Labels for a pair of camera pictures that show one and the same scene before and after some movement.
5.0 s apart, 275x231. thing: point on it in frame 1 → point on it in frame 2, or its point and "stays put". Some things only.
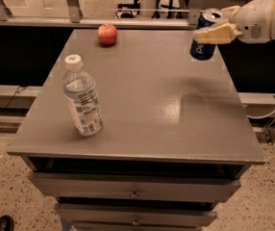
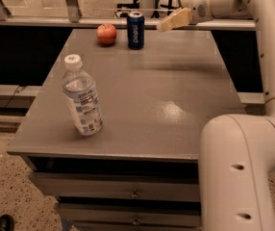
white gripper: x=254 y=20 → x=197 y=8
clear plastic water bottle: x=82 y=97 stays put
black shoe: x=4 y=223 stays put
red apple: x=107 y=34 stays put
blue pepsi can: x=201 y=50 → x=136 y=30
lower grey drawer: x=137 y=215 stays put
